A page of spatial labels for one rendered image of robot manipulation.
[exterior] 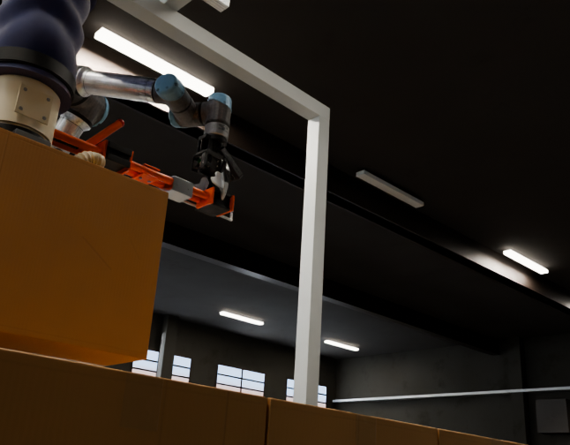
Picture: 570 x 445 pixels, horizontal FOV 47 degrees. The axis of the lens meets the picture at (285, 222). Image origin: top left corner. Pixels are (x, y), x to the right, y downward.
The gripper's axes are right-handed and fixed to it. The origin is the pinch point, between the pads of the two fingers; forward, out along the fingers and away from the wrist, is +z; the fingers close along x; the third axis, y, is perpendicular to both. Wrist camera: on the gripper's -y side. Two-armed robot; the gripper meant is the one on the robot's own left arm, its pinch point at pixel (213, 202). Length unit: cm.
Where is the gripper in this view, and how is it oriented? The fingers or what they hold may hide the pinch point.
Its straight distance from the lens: 195.2
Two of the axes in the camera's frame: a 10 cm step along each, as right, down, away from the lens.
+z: -0.7, 9.2, -3.8
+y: -7.1, -3.1, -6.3
